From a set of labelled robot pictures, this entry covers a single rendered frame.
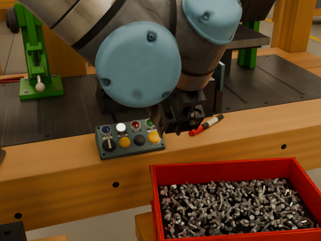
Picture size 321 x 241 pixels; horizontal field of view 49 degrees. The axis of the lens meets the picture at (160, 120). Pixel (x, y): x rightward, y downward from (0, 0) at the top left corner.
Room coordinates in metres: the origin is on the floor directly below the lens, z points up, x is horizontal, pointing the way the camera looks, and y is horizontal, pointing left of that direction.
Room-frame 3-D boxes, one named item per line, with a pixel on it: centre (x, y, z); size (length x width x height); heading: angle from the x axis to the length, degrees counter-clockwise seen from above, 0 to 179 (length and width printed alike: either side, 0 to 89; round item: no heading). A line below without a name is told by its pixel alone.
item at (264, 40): (0.99, -0.12, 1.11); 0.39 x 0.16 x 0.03; 18
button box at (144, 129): (0.72, 0.07, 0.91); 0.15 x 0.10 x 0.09; 108
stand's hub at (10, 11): (1.04, 0.43, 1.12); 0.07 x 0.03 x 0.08; 18
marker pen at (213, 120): (0.80, -0.12, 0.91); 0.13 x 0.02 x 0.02; 136
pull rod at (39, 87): (0.98, 0.36, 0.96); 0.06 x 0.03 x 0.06; 18
